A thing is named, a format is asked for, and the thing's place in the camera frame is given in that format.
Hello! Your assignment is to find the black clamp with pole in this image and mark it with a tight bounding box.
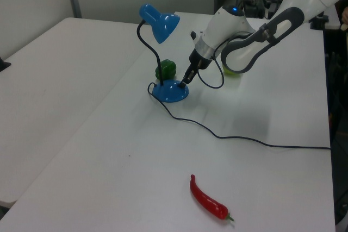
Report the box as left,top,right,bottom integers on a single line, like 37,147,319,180
310,14,330,30

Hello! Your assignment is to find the green bell pepper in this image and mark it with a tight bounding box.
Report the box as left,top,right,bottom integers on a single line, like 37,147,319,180
154,59,177,80

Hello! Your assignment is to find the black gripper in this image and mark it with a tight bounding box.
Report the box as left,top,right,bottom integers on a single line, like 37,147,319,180
178,48,213,89

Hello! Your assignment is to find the red chili pepper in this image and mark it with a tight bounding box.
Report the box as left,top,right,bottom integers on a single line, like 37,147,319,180
189,174,235,223

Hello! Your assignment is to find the blue desk lamp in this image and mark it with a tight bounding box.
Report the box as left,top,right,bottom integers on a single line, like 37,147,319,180
136,3,190,104

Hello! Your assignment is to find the black clamp mount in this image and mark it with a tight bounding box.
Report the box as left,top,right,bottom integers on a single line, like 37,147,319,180
0,55,12,72

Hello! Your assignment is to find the dark lamp power cord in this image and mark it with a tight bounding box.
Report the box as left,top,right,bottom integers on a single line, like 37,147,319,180
147,81,331,151

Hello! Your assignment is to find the green apple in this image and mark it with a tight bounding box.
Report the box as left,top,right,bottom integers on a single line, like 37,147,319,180
222,62,242,77

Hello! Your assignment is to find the black equipment pile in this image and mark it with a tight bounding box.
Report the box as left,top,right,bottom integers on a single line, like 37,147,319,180
268,0,283,20

